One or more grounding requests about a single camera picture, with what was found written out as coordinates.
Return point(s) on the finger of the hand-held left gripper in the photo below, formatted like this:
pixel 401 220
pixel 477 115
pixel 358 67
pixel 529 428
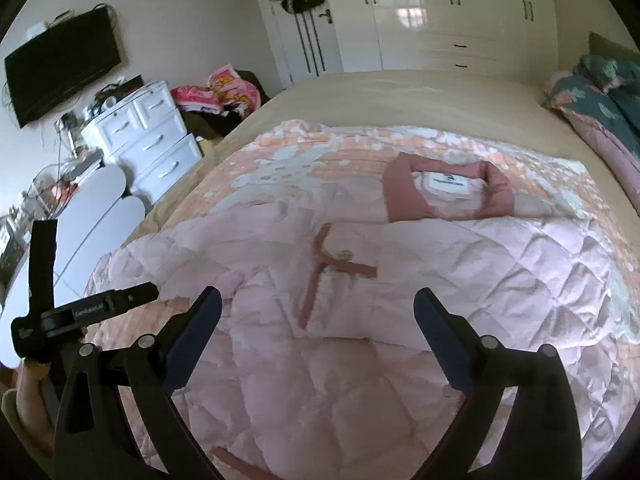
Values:
pixel 132 294
pixel 44 260

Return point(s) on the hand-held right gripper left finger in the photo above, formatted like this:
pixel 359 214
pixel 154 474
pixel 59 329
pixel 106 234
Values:
pixel 197 330

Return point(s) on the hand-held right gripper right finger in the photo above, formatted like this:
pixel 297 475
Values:
pixel 440 330

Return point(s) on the pink quilted coat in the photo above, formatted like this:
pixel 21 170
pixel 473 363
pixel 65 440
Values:
pixel 450 270

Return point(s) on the pile of pink clothes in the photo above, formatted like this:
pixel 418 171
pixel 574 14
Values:
pixel 220 90

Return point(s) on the person's left hand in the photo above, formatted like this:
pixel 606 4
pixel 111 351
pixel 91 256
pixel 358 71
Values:
pixel 32 395

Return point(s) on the pile of desk clutter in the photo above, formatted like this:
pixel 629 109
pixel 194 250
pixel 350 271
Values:
pixel 40 200

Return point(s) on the white round chairs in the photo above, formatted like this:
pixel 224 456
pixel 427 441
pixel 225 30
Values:
pixel 95 220

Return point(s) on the white drawer chest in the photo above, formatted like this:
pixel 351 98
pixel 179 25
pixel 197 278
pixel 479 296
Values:
pixel 150 145

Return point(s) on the orange patterned blanket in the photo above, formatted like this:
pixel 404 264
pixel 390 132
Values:
pixel 350 145

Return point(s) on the bed with beige sheet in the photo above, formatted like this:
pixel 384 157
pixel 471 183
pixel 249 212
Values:
pixel 400 100

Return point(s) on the teal floral duvet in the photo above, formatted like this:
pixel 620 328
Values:
pixel 600 105

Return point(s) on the white door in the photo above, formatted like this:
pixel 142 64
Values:
pixel 330 45

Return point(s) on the white glossy wardrobe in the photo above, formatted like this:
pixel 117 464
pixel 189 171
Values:
pixel 450 15

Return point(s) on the green padded headboard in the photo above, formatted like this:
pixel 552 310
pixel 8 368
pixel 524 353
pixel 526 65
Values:
pixel 610 47

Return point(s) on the black wall television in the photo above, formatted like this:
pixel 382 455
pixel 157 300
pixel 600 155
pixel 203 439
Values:
pixel 60 65

